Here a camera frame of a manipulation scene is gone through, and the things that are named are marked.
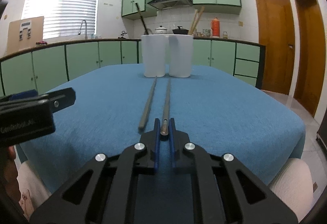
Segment person left hand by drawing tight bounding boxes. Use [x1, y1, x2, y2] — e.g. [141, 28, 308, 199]
[1, 146, 21, 202]

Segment black chopstick gold band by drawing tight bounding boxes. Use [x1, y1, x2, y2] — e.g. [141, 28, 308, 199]
[135, 2, 149, 35]

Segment black wok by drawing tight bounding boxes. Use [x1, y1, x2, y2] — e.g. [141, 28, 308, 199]
[172, 26, 188, 35]

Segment brown wooden door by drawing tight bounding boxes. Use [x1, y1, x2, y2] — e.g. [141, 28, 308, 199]
[256, 0, 295, 94]

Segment range hood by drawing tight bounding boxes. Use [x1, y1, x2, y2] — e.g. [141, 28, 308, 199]
[147, 0, 193, 10]

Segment green lower cabinets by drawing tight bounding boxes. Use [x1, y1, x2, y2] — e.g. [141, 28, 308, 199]
[1, 38, 265, 96]

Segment orange thermos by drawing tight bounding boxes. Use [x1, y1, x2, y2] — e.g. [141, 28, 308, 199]
[211, 17, 220, 38]

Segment white pot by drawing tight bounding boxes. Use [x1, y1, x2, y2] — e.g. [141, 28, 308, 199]
[155, 25, 167, 35]

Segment chrome faucet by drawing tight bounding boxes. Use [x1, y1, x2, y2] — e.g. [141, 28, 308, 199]
[77, 19, 88, 41]

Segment grey chopstick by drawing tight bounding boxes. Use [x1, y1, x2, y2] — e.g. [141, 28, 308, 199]
[160, 79, 171, 140]
[138, 77, 157, 131]

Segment blue table cloth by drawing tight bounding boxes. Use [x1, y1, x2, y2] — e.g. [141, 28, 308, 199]
[15, 64, 307, 224]

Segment bamboo chopstick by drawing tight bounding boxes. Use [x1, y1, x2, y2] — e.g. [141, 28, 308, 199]
[192, 6, 205, 35]
[188, 9, 198, 35]

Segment cardboard box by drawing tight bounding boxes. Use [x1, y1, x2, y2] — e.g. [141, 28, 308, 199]
[6, 16, 44, 54]

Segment white chair cushion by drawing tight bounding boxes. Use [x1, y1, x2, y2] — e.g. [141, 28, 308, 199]
[268, 158, 313, 221]

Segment white utensil holder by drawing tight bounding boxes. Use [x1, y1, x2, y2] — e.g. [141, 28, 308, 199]
[141, 34, 193, 78]

